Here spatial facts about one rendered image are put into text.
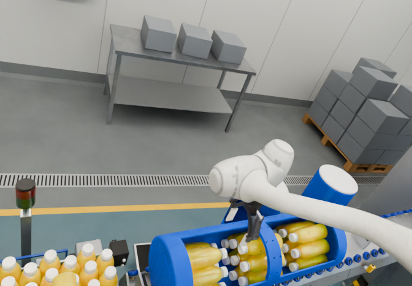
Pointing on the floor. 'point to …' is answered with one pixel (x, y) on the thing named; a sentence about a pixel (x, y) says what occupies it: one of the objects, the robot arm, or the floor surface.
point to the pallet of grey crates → (364, 116)
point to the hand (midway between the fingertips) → (236, 229)
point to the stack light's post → (26, 221)
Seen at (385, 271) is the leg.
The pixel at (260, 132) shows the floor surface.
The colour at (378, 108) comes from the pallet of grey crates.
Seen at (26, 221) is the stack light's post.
